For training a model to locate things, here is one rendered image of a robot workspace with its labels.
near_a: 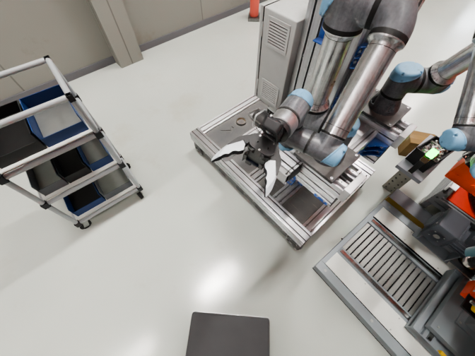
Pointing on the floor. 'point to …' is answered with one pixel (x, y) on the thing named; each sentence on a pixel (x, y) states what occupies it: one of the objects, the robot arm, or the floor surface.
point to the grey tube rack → (61, 151)
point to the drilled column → (399, 179)
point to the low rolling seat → (227, 335)
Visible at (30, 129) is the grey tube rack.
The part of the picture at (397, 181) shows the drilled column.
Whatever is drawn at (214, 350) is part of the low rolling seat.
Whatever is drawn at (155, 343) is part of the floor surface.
